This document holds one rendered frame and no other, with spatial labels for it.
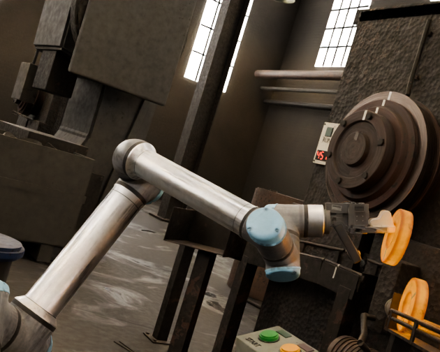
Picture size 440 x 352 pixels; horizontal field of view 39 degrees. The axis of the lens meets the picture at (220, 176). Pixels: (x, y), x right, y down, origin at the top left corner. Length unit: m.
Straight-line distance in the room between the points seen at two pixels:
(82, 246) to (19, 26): 10.14
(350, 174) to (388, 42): 0.67
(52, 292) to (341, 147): 1.10
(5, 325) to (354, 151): 1.23
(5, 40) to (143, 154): 10.11
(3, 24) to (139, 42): 7.43
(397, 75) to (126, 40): 2.45
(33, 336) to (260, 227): 0.73
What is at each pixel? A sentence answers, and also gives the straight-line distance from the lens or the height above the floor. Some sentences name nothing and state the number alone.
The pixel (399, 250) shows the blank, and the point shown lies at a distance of 1.68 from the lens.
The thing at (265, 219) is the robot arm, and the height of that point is 0.82.
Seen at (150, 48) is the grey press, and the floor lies 1.62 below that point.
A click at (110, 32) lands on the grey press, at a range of 4.43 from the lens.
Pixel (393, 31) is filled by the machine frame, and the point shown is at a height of 1.64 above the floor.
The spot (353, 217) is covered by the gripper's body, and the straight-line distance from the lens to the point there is 1.69.
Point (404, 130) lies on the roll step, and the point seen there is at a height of 1.21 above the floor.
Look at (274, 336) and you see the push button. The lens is 1.31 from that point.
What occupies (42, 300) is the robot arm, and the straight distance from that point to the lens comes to 1.85.
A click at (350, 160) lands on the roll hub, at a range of 2.16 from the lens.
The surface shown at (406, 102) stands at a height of 1.31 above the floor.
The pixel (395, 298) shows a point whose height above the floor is 0.70.
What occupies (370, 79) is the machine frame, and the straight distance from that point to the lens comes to 2.59.
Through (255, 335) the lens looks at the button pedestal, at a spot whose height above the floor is 0.59.
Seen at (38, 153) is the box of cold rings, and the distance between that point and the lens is 4.09.
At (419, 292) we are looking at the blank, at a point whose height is 0.75.
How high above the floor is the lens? 0.90
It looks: level
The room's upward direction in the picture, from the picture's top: 17 degrees clockwise
